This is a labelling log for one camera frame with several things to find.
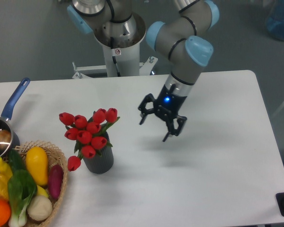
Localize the dark grey ribbed vase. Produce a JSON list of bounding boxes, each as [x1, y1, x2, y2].
[[81, 132, 114, 174]]

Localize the blue handled saucepan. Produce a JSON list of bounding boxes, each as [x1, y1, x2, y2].
[[0, 78, 30, 158]]

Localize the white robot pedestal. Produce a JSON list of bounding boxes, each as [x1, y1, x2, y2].
[[72, 11, 187, 79]]

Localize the white garlic bulb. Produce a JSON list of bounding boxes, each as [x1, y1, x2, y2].
[[27, 195, 53, 221]]

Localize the red tulip bouquet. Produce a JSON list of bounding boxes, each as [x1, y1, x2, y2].
[[59, 108, 120, 172]]

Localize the purple eggplant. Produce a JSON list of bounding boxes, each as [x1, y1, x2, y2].
[[48, 165, 64, 200]]

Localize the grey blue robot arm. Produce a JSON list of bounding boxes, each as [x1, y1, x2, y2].
[[67, 0, 220, 137]]

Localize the blue bin in background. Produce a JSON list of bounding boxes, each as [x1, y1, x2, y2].
[[266, 0, 284, 41]]

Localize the yellow squash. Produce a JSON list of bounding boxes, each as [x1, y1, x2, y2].
[[26, 147, 48, 186]]

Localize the green bok choy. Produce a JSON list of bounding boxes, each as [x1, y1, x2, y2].
[[8, 170, 37, 227]]

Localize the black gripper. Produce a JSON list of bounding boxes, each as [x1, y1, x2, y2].
[[138, 84, 187, 142]]

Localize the woven wicker basket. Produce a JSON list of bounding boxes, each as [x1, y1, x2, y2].
[[0, 140, 69, 227]]

